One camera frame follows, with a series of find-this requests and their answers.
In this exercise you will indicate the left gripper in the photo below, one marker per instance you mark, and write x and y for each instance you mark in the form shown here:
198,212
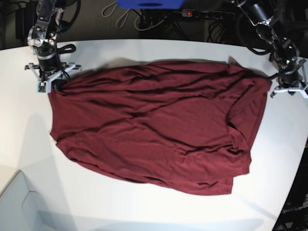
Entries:
292,81

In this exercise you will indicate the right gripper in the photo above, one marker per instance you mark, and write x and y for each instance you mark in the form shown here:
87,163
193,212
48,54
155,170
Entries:
56,77

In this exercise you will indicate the dark red t-shirt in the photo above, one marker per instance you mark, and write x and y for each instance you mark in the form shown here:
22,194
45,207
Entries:
182,125

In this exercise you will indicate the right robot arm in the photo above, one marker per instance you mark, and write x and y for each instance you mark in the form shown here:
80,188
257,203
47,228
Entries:
54,17

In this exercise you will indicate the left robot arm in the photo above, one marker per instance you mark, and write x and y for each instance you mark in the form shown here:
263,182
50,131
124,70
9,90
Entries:
264,17

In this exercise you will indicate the black box on floor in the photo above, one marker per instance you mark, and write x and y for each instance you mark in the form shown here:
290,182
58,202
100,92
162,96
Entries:
23,20

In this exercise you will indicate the black power strip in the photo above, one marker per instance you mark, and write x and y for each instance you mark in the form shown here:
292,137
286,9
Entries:
213,15

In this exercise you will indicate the white bin corner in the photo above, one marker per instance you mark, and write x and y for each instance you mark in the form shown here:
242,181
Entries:
19,207

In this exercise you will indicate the blue box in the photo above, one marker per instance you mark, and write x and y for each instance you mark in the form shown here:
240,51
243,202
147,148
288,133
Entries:
150,4

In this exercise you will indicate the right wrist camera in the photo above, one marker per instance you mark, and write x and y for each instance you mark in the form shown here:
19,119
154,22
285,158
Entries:
43,87

